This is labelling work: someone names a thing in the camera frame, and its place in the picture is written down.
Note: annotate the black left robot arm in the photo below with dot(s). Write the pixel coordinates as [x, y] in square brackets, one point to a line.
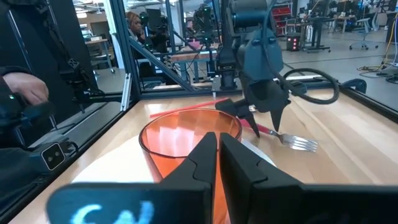
[248, 15]

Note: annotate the black handheld device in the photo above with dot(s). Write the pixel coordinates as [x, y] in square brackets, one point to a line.
[21, 118]

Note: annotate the red tool cabinet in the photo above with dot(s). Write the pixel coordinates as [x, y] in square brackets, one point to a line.
[281, 15]

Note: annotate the black background robot rig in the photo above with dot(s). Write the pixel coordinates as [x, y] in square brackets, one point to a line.
[155, 28]
[203, 21]

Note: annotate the black aluminium table frame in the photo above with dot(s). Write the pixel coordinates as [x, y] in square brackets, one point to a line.
[123, 46]

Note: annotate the black standing desk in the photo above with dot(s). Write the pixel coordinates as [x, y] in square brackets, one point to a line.
[315, 23]

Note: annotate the silver frame bracket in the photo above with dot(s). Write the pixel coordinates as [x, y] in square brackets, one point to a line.
[126, 93]

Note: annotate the person's hand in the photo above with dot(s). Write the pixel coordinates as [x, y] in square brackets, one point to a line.
[26, 87]

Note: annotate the red drinking straw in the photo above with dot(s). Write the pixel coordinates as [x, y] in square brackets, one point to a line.
[186, 108]

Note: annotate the orange translucent plastic cup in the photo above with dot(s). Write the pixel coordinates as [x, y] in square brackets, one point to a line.
[186, 133]

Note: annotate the small black camera box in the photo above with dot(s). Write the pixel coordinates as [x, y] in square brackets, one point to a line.
[53, 156]

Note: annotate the black frame clamp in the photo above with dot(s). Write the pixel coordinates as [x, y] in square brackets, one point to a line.
[354, 85]

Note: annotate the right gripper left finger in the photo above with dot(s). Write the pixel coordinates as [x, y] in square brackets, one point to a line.
[174, 199]

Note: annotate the wooden workbench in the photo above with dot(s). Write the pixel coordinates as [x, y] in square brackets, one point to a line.
[192, 56]

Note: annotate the wooden desk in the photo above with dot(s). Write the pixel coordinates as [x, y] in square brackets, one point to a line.
[98, 42]

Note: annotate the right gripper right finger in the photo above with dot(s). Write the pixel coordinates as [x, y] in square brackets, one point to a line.
[280, 202]

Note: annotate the person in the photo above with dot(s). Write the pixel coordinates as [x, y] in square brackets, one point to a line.
[135, 28]

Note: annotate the person's forearm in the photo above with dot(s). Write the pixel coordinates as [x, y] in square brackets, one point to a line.
[9, 69]

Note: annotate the black box with red lights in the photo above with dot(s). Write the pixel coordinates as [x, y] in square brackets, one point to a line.
[293, 42]

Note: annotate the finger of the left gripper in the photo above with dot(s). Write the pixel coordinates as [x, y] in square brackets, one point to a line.
[277, 116]
[236, 109]

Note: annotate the grey office chair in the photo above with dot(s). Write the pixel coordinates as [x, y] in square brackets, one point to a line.
[363, 26]

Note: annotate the black lattice support strut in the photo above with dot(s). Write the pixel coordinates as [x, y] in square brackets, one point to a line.
[74, 67]

